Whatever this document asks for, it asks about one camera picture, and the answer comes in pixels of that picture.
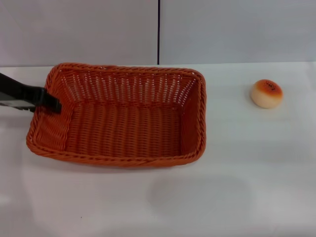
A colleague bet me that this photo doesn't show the orange woven plastic basket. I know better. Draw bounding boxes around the orange woven plastic basket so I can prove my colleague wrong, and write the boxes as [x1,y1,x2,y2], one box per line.
[26,63,207,168]

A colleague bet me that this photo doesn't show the round bread bun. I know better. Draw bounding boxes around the round bread bun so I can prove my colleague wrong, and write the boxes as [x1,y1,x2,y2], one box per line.
[251,79,284,109]

